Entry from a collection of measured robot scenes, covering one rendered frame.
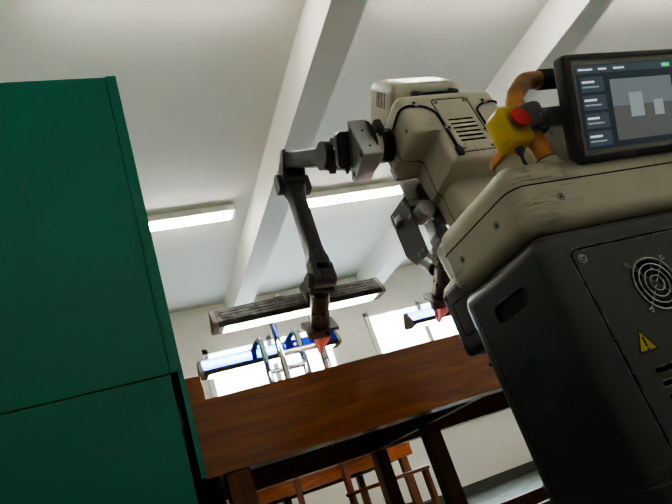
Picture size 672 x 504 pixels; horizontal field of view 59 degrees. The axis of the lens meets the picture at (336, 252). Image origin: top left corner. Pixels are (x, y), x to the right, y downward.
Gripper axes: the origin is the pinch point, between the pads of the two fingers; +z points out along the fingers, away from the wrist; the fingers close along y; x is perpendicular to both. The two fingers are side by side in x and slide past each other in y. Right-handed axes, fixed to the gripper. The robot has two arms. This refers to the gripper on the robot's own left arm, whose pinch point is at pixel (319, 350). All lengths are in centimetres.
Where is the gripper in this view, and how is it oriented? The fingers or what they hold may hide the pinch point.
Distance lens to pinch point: 183.5
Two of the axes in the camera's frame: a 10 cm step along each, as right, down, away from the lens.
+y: -9.1, 1.6, -3.8
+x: 4.1, 3.7, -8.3
